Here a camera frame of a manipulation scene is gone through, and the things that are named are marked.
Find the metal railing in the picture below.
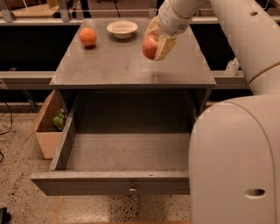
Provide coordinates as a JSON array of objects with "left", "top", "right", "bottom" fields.
[{"left": 0, "top": 0, "right": 280, "bottom": 25}]

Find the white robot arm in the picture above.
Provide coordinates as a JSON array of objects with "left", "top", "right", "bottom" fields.
[{"left": 146, "top": 0, "right": 280, "bottom": 224}]

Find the white bowl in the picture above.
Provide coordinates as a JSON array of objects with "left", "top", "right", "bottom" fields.
[{"left": 107, "top": 20, "right": 138, "bottom": 39}]

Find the cardboard box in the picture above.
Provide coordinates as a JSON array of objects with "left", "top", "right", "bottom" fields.
[{"left": 28, "top": 91, "right": 67, "bottom": 159}]

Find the green bag in box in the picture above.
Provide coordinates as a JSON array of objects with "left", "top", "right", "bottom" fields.
[{"left": 52, "top": 110, "right": 67, "bottom": 131}]

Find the orange fruit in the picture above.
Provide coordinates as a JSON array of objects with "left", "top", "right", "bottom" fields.
[{"left": 79, "top": 27, "right": 97, "bottom": 46}]

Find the clear sanitizer bottle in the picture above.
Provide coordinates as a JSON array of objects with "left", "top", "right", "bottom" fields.
[{"left": 225, "top": 58, "right": 240, "bottom": 76}]

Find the grey wooden cabinet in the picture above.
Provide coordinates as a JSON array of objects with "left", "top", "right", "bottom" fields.
[{"left": 51, "top": 18, "right": 215, "bottom": 134}]

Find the red apple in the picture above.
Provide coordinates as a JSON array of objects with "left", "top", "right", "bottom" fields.
[{"left": 142, "top": 34, "right": 159, "bottom": 60}]

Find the black cable on floor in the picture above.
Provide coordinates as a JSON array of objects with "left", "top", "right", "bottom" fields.
[{"left": 0, "top": 100, "right": 14, "bottom": 163}]

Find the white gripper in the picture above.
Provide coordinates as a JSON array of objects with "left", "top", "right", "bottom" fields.
[{"left": 144, "top": 0, "right": 193, "bottom": 61}]

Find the black object floor corner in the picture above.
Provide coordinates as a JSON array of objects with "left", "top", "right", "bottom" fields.
[{"left": 0, "top": 207, "right": 11, "bottom": 224}]

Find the grey open top drawer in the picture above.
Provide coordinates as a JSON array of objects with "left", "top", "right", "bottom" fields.
[{"left": 31, "top": 108, "right": 191, "bottom": 196}]

